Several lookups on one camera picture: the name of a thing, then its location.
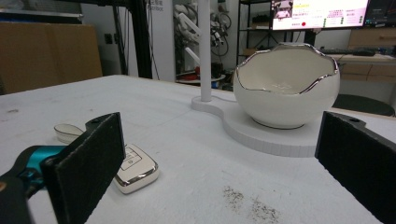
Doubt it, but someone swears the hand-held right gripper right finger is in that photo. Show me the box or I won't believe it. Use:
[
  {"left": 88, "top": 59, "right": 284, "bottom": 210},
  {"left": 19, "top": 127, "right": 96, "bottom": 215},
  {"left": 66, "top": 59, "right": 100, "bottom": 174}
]
[{"left": 314, "top": 110, "right": 396, "bottom": 224}]

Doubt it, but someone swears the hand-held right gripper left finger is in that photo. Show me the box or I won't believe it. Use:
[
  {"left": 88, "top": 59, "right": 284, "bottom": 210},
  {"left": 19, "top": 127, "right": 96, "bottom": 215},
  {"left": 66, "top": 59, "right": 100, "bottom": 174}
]
[{"left": 18, "top": 111, "right": 126, "bottom": 224}]

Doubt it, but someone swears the white car key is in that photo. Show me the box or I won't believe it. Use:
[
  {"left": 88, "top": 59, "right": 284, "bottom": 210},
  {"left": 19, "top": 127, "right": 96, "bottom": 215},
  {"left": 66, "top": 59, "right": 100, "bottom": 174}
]
[{"left": 113, "top": 143, "right": 160, "bottom": 195}]

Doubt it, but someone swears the white eggshell-shaped bowl silver rim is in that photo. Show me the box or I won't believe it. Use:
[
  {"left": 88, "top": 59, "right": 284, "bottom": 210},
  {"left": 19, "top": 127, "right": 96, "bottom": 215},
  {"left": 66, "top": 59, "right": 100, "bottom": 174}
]
[{"left": 233, "top": 42, "right": 341, "bottom": 130}]

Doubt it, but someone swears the small white spoon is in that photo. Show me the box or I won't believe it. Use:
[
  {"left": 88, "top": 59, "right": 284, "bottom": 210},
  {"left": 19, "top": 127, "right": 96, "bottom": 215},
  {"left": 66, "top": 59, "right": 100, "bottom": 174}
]
[{"left": 53, "top": 123, "right": 86, "bottom": 145}]

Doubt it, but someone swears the black round chair seat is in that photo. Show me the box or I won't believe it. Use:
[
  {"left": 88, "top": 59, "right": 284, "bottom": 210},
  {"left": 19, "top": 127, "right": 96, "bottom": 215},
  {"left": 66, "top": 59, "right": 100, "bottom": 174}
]
[{"left": 332, "top": 93, "right": 396, "bottom": 118}]

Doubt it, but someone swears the wooden desk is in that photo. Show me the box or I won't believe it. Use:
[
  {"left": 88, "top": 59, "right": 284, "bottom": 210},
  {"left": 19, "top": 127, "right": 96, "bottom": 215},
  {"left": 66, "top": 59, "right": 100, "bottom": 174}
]
[{"left": 323, "top": 27, "right": 396, "bottom": 85}]

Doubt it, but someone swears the black keyboard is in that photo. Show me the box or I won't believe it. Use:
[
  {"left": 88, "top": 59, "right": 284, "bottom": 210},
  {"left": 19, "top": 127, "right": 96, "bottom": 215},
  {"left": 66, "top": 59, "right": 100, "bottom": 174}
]
[{"left": 318, "top": 47, "right": 376, "bottom": 57}]

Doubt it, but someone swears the brown cardboard panel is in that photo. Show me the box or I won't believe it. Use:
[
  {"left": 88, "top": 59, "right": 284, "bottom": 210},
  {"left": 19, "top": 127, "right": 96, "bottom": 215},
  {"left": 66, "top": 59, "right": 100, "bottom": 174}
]
[{"left": 0, "top": 21, "right": 104, "bottom": 95}]

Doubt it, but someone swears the white stand with pole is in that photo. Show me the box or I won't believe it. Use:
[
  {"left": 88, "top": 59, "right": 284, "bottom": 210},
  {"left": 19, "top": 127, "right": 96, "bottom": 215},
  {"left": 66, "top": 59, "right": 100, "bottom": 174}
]
[{"left": 191, "top": 0, "right": 323, "bottom": 158}]

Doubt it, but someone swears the black metal stand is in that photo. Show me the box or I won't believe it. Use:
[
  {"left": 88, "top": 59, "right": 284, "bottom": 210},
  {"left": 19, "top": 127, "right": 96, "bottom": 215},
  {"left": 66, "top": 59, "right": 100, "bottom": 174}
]
[{"left": 127, "top": 0, "right": 153, "bottom": 79}]

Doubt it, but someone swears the white banner board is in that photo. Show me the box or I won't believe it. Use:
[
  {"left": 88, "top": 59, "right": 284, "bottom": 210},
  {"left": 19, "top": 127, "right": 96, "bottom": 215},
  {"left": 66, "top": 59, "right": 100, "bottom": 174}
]
[{"left": 146, "top": 0, "right": 177, "bottom": 82}]

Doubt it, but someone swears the dark computer monitor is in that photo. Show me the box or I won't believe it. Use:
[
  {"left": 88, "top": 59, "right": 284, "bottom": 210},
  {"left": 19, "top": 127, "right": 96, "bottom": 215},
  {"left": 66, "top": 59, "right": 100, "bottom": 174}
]
[{"left": 364, "top": 0, "right": 396, "bottom": 28}]

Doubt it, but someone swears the lit computer monitor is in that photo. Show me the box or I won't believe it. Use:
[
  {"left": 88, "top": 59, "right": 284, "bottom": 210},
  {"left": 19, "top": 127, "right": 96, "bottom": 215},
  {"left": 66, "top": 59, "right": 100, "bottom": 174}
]
[{"left": 270, "top": 0, "right": 370, "bottom": 32}]

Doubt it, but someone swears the round white side table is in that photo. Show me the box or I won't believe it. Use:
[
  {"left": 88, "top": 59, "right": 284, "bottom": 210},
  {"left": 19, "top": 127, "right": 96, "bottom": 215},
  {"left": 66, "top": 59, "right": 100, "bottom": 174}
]
[{"left": 176, "top": 74, "right": 227, "bottom": 86}]

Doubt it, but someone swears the black shelf rack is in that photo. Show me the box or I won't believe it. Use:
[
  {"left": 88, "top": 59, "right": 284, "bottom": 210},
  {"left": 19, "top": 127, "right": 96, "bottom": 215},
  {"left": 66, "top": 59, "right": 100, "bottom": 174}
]
[{"left": 236, "top": 0, "right": 275, "bottom": 66}]

